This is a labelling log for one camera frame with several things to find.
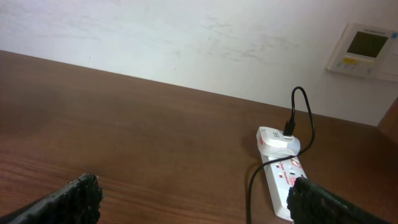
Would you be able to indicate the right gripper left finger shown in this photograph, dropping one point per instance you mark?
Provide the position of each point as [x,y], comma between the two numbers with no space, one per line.
[77,202]

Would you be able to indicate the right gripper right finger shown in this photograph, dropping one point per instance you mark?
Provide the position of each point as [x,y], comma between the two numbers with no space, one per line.
[309,203]

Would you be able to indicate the white power strip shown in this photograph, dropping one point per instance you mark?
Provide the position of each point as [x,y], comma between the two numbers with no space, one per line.
[280,177]

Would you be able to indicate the wall thermostat panel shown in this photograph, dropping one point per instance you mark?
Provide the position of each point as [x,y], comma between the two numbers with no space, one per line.
[366,52]

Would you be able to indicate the white USB charger adapter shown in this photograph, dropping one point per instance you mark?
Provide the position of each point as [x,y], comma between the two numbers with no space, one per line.
[272,143]

